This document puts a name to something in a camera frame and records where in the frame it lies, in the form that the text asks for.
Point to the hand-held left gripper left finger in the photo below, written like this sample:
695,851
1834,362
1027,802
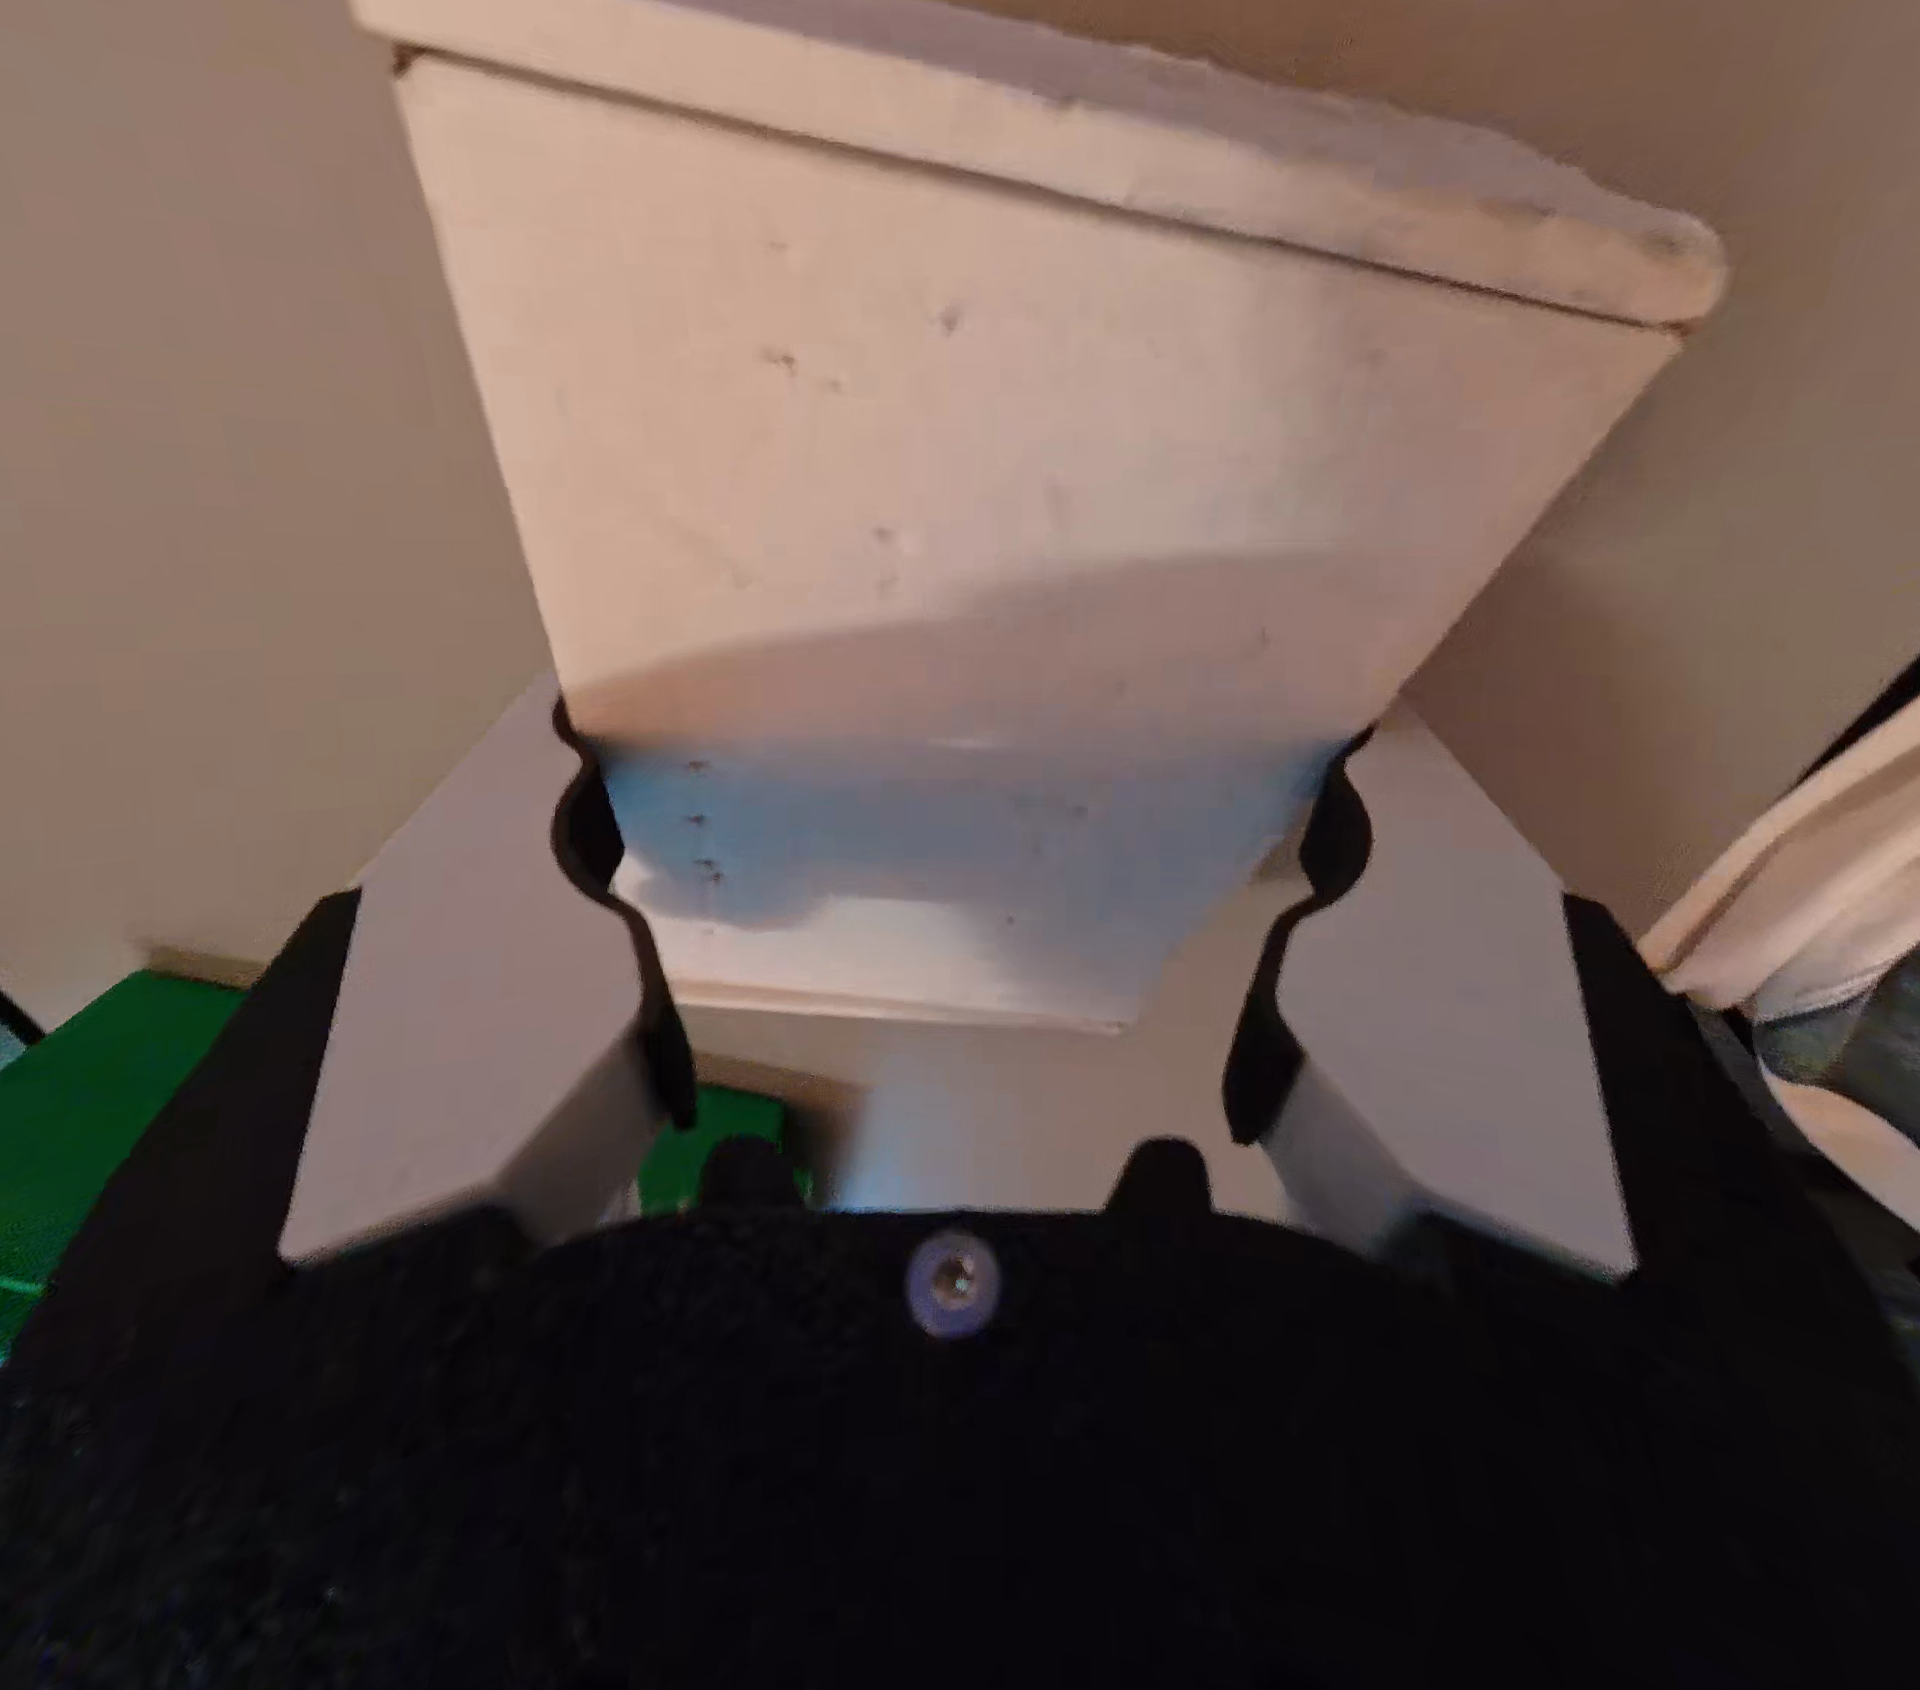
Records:
449,1000

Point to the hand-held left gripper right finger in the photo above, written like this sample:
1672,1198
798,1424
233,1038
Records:
1469,1000

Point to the green plastic bin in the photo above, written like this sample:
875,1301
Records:
105,1090

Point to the white cardboard mailer box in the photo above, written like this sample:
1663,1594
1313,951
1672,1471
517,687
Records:
976,445

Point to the grey desk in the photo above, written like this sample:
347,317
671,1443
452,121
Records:
195,445

